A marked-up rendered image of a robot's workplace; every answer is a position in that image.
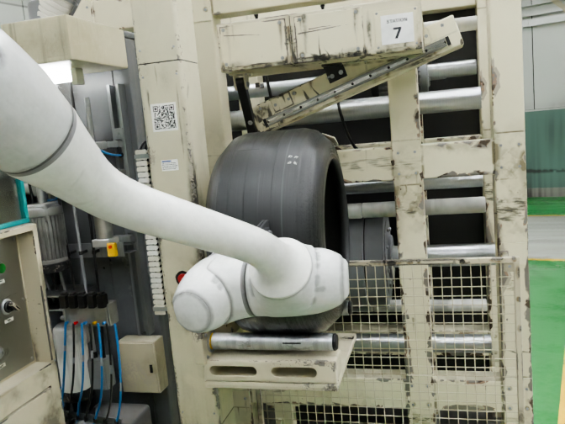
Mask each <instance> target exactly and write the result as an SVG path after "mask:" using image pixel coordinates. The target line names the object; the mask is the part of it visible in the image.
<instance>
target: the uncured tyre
mask: <svg viewBox="0 0 565 424"><path fill-rule="evenodd" d="M250 149H259V150H250ZM240 150H250V151H240ZM288 154H296V155H300V156H299V162H298V167H297V166H286V162H287V158H288ZM206 208H207V209H211V210H213V211H216V212H219V213H221V214H223V215H228V216H230V217H232V218H235V219H237V220H241V221H244V222H246V223H248V224H251V225H254V226H257V225H258V224H259V223H260V222H261V221H262V220H268V222H269V228H270V229H271V231H272V234H273V235H274V236H276V237H277V238H284V237H285V238H292V239H294V240H296V241H299V242H301V243H303V244H306V245H311V246H312V247H313V248H325V249H328V250H331V251H333V252H337V253H339V254H341V255H342V257H343V258H344V259H346V261H347V263H348V272H349V261H350V232H349V217H348V207H347V199H346V188H345V183H344V178H343V173H342V169H341V162H340V158H339V156H338V153H337V150H336V148H335V145H334V144H333V143H332V142H331V141H330V140H329V139H327V138H326V137H325V136H324V135H322V134H321V133H320V132H319V131H317V130H311V129H307V128H301V129H291V130H273V131H263V132H254V133H247V134H244V135H241V136H239V137H236V138H235V139H233V140H232V141H231V142H230V143H229V145H228V146H227V147H226V148H225V150H224V151H223V152H222V154H221V155H220V156H219V158H218V160H217V162H216V163H215V165H214V169H213V171H212V174H211V177H210V180H209V188H208V193H207V199H206ZM345 302H346V300H344V301H343V303H342V304H341V305H338V306H337V307H335V308H334V309H331V310H327V311H325V312H321V313H319V314H313V315H301V316H289V317H270V316H253V317H248V318H244V319H240V320H237V321H235V323H236V324H237V326H239V327H240V328H241V329H243V330H246V331H250V332H266V333H318V332H322V331H326V330H327V329H328V328H329V327H330V326H331V325H333V324H334V323H335V322H336V321H337V320H338V319H339V318H340V317H341V314H342V312H343V310H344V306H345Z"/></svg>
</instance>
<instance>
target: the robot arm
mask: <svg viewBox="0 0 565 424"><path fill-rule="evenodd" d="M0 170H1V171H3V172H5V173H7V175H9V176H11V177H13V178H17V179H18V180H21V181H23V182H25V183H28V184H30V185H33V186H35V187H36V188H39V189H41V190H43V191H45V192H47V193H50V194H52V195H54V196H56V197H57V198H59V199H62V200H64V201H66V202H67V203H68V204H71V205H73V206H75V207H77V208H78V209H81V210H83V211H85V212H87V213H89V214H90V215H94V216H96V217H98V218H99V219H102V220H106V221H107V222H110V223H112V224H115V225H118V226H121V227H124V228H126V229H129V230H132V231H137V232H139V233H143V234H146V235H149V236H154V237H158V238H161V239H164V240H168V241H173V242H176V243H179V244H183V245H186V246H191V247H195V248H197V249H201V250H205V251H207V252H212V254H211V255H209V256H208V257H206V258H204V259H203V260H201V261H200V262H198V263H197V264H195V265H194V266H193V267H192V268H191V269H190V270H189V271H188V272H187V273H186V274H185V276H184V277H183V278H182V280H181V282H180V284H179V285H178V286H177V289H176V292H175V294H174V296H173V300H172V303H173V308H174V312H175V315H176V318H177V321H178V323H179V324H180V325H181V326H182V327H183V328H185V329H186V330H188V331H190V332H194V333H202V332H206V331H212V330H214V329H217V328H219V327H221V326H222V325H226V324H229V323H231V322H233V321H237V320H240V319H244V318H248V317H253V316H270V317H289V316H301V315H313V314H319V313H321V312H325V311H327V310H331V309H334V308H335V307H337V306H338V305H341V304H342V303H343V301H344V300H345V299H346V298H347V296H348V294H349V272H348V263H347V261H346V259H344V258H343V257H342V255H341V254H339V253H337V252H333V251H331V250H328V249H325V248H313V247H312V246H311V245H306V244H303V243H301V242H299V241H296V240H294V239H292V238H285V237H284V238H277V237H276V236H274V235H273V234H272V231H270V228H269V222H268V220H262V221H261V222H260V223H259V224H258V225H257V226H254V225H251V224H248V223H246V222H244V221H241V220H237V219H235V218H232V217H230V216H228V215H223V214H221V213H219V212H216V211H213V210H211V209H207V208H204V207H203V206H200V205H197V204H194V203H191V202H188V201H187V200H184V199H180V198H178V197H175V196H172V195H170V194H168V193H163V192H161V191H159V190H156V189H154V188H150V187H148V186H146V185H144V184H142V183H139V182H136V181H135V180H133V179H132V178H129V177H127V176H125V175H124V174H123V173H121V172H120V171H119V170H117V169H116V168H115V167H114V166H113V165H112V164H111V163H110V162H109V161H108V160H107V159H106V157H105V156H104V155H103V153H102V152H101V151H100V150H99V148H98V146H97V145H96V143H95V142H94V140H93V139H92V137H91V136H90V135H89V133H88V131H87V129H86V127H85V126H84V124H83V122H82V121H81V119H80V118H79V116H78V114H77V112H76V110H75V109H74V108H73V107H72V106H71V105H70V104H69V102H68V101H67V100H66V98H65V97H64V96H63V94H62V93H61V92H60V90H59V89H58V88H57V86H56V85H55V84H54V82H53V81H52V80H51V78H50V77H49V75H48V74H47V73H46V72H45V71H44V70H43V69H42V68H41V67H40V66H39V65H38V64H37V63H36V62H35V61H34V60H33V59H32V58H31V57H30V56H29V55H28V54H27V53H26V52H25V51H24V50H23V49H22V48H21V47H20V46H19V45H18V44H17V43H16V42H15V41H14V40H13V39H12V38H11V37H9V36H8V35H7V34H6V33H5V32H4V31H2V30H1V29H0Z"/></svg>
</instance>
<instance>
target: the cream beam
mask: <svg viewBox="0 0 565 424"><path fill-rule="evenodd" d="M409 12H413V17H414V32H415V41H412V42H405V43H398V44H391V45H382V32H381V19H380V16H384V15H391V14H397V13H409ZM217 34H218V42H219V58H220V67H221V72H223V73H227V74H229V73H237V72H251V73H252V75H251V76H249V77H259V76H267V75H274V74H282V73H289V72H303V71H309V70H310V71H311V70H318V69H324V68H323V67H322V66H321V65H322V64H330V63H336V62H341V63H342V64H343V65H345V64H346V63H353V62H361V61H375V60H382V59H389V58H396V57H403V56H417V55H421V54H423V53H424V50H425V41H424V22H423V18H422V7H421V0H385V1H379V2H373V3H362V4H356V5H350V6H344V7H338V8H327V9H321V10H314V11H308V12H302V13H291V14H285V15H279V16H273V17H267V18H261V19H250V20H244V21H238V22H232V23H226V24H217Z"/></svg>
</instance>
